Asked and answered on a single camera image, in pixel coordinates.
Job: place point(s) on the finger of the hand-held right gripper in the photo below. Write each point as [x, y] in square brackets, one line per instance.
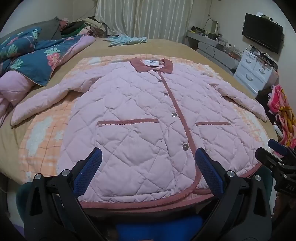
[268, 157]
[277, 146]

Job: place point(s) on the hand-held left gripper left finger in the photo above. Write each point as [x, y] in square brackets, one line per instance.
[89, 172]

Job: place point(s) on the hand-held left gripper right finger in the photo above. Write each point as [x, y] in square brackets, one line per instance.
[208, 173]

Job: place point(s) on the pink quilted jacket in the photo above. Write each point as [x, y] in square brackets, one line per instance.
[138, 120]

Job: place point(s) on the pile of mixed clothes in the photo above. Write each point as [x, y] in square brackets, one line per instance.
[78, 26]

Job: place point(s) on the pink printed towel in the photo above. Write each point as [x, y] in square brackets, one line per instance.
[283, 109]

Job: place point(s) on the orange checked blanket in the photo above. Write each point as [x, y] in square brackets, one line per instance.
[46, 139]

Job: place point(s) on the white drawer cabinet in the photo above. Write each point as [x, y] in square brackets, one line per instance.
[251, 69]

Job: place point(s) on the black set-top box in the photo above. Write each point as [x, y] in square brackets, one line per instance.
[266, 59]

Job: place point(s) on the grey dressing table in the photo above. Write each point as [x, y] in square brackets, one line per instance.
[219, 55]

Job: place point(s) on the clutter of small toiletries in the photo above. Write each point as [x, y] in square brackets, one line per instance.
[222, 41]

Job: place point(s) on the blue floral quilt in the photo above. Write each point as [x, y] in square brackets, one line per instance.
[34, 58]

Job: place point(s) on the bed with tan cover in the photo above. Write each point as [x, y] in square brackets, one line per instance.
[178, 47]

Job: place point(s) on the small table mirror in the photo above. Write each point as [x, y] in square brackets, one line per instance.
[211, 26]

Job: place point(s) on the light blue garment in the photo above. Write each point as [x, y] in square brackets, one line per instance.
[124, 39]

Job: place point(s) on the grey headboard cushion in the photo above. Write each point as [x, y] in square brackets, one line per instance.
[44, 27]

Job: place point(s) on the white striped curtain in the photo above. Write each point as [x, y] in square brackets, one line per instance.
[143, 18]

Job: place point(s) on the black wall television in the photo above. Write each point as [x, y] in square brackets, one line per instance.
[262, 31]

